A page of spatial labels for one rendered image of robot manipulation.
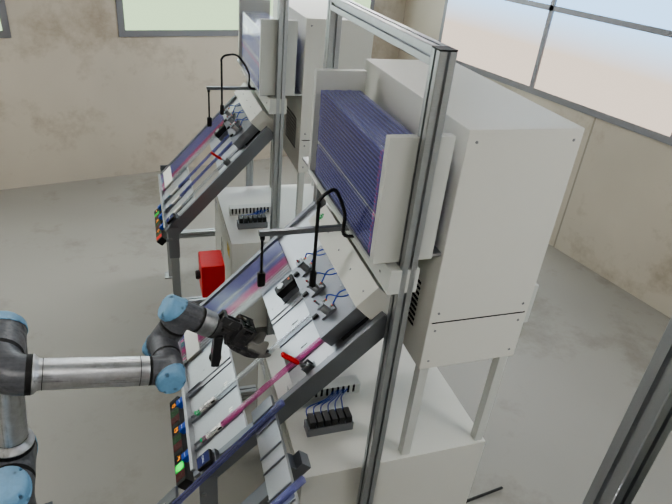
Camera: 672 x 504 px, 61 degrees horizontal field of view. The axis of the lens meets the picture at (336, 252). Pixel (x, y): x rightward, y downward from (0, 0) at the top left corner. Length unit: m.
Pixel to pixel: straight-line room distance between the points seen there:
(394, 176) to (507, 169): 0.30
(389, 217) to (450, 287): 0.32
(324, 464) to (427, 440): 0.37
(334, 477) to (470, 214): 0.95
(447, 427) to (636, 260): 2.65
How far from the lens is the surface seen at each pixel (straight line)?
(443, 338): 1.67
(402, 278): 1.42
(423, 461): 2.04
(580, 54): 4.58
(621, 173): 4.43
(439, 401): 2.19
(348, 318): 1.54
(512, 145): 1.44
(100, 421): 2.97
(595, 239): 4.62
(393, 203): 1.33
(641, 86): 4.30
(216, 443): 1.77
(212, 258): 2.55
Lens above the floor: 2.11
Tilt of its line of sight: 30 degrees down
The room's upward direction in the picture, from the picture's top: 6 degrees clockwise
